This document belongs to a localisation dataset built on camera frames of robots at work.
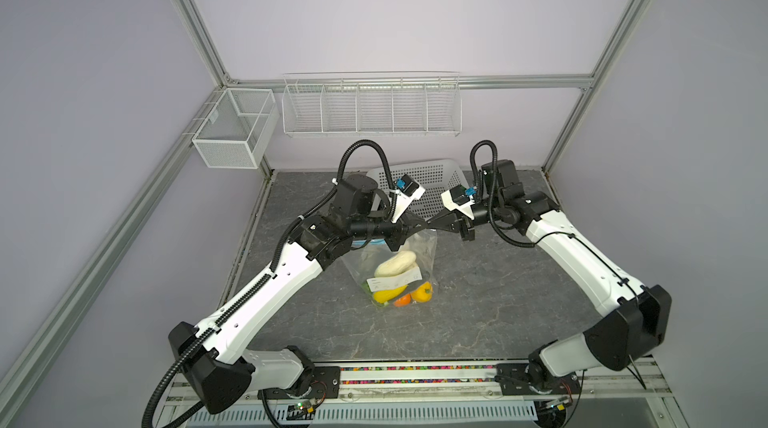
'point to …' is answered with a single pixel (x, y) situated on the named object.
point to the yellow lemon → (423, 293)
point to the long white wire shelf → (373, 104)
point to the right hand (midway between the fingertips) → (426, 224)
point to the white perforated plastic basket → (434, 176)
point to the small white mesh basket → (239, 131)
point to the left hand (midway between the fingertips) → (422, 228)
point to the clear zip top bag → (396, 278)
